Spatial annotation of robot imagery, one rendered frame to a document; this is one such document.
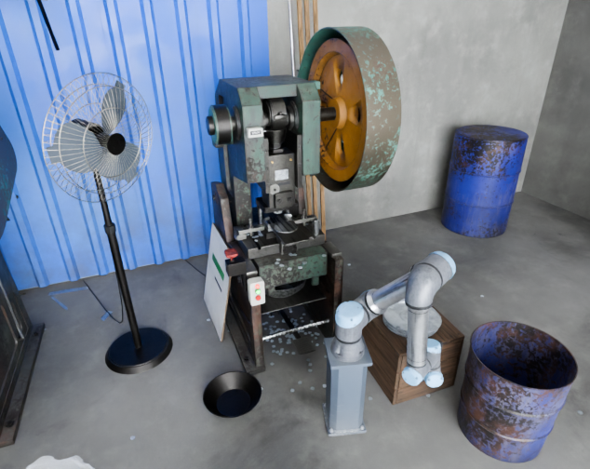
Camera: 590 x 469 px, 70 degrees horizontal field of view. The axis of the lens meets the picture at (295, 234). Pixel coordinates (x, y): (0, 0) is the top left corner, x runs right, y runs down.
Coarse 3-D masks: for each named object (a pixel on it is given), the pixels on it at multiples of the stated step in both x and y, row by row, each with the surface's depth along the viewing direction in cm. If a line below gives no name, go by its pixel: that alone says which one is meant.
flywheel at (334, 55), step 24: (336, 48) 206; (312, 72) 236; (336, 72) 219; (336, 96) 222; (360, 96) 193; (336, 120) 220; (360, 120) 204; (336, 144) 233; (360, 144) 201; (336, 168) 232
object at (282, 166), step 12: (276, 156) 211; (288, 156) 213; (276, 168) 214; (288, 168) 216; (276, 180) 216; (288, 180) 219; (264, 192) 224; (276, 192) 218; (288, 192) 219; (276, 204) 219; (288, 204) 222
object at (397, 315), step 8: (400, 304) 228; (392, 312) 221; (400, 312) 221; (432, 312) 221; (392, 320) 214; (400, 320) 214; (432, 320) 214; (440, 320) 214; (400, 328) 207; (432, 328) 207
